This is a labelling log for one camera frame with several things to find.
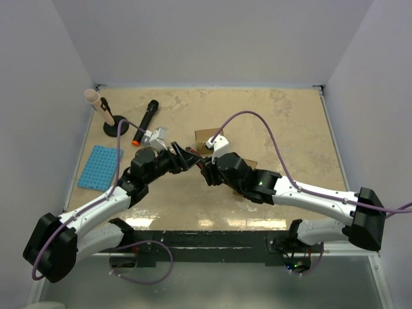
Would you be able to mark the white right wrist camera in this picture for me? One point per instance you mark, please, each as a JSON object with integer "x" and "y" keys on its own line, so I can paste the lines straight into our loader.
{"x": 219, "y": 146}

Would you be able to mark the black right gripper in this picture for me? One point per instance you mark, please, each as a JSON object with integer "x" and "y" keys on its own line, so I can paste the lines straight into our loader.
{"x": 208, "y": 172}

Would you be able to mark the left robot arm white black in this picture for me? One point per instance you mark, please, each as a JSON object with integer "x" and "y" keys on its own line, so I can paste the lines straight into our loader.
{"x": 54, "y": 246}

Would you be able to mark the black microphone orange end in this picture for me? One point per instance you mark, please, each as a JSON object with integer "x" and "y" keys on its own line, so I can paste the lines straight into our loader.
{"x": 151, "y": 111}

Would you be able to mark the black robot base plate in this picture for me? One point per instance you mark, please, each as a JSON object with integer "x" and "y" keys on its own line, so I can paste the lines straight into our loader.
{"x": 228, "y": 246}

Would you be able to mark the taped cardboard box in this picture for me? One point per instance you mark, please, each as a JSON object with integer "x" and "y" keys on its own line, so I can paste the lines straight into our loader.
{"x": 201, "y": 136}

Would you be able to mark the blue studded building plate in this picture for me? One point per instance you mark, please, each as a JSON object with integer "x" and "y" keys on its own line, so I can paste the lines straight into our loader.
{"x": 100, "y": 169}

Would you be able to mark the red black utility knife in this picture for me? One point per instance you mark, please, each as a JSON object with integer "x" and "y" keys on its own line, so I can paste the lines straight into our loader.
{"x": 194, "y": 152}

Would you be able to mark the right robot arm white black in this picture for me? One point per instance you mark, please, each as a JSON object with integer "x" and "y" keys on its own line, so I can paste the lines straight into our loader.
{"x": 357, "y": 217}

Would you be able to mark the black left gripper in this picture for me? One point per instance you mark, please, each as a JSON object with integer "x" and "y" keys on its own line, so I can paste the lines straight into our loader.
{"x": 181, "y": 161}

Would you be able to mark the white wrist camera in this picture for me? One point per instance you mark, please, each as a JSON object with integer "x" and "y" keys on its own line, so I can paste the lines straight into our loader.
{"x": 219, "y": 146}
{"x": 154, "y": 139}

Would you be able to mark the beige microphone on stand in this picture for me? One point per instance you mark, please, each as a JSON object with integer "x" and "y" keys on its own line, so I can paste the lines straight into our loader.
{"x": 94, "y": 99}

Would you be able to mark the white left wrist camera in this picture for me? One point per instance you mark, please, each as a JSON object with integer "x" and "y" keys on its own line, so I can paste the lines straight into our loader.
{"x": 154, "y": 139}

